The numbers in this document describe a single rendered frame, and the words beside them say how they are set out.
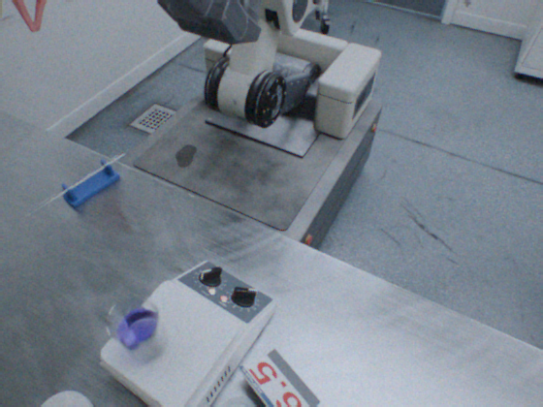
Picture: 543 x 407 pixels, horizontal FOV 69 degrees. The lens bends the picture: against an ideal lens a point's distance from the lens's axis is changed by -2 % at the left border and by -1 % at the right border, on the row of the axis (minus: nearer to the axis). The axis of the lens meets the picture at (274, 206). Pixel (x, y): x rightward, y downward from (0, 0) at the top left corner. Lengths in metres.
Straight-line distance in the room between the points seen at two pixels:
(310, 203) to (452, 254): 0.69
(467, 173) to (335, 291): 1.50
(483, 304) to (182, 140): 1.22
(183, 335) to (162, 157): 0.97
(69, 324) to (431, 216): 1.46
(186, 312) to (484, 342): 0.41
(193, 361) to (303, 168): 0.95
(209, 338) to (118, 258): 0.25
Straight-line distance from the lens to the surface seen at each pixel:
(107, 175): 0.80
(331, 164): 1.37
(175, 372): 0.49
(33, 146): 0.95
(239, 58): 1.23
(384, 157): 1.98
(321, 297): 0.62
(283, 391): 0.55
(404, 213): 1.77
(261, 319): 0.54
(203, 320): 0.51
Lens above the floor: 1.29
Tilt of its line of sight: 50 degrees down
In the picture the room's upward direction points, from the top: 2 degrees clockwise
